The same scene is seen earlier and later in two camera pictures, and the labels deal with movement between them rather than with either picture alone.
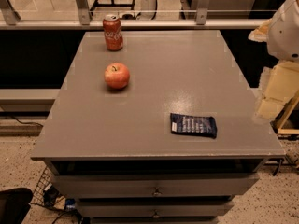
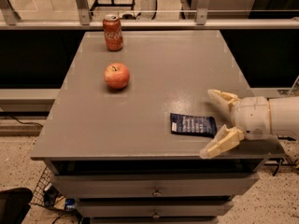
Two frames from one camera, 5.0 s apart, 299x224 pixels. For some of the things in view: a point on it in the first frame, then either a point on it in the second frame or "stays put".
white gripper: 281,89 -> 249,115
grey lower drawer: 153,208 stays put
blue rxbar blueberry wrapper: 193,125 stays put
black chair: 14,204 stays put
